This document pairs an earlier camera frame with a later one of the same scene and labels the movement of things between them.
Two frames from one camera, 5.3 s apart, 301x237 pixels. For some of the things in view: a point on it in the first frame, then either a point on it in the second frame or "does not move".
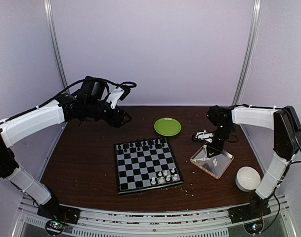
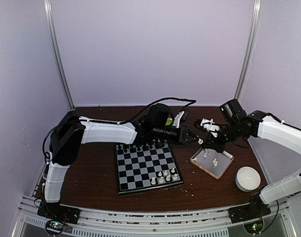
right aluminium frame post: [246, 63] does not move
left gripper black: [116, 120] to [185, 131]
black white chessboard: [145, 165] does not move
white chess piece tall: [153, 182] does not move
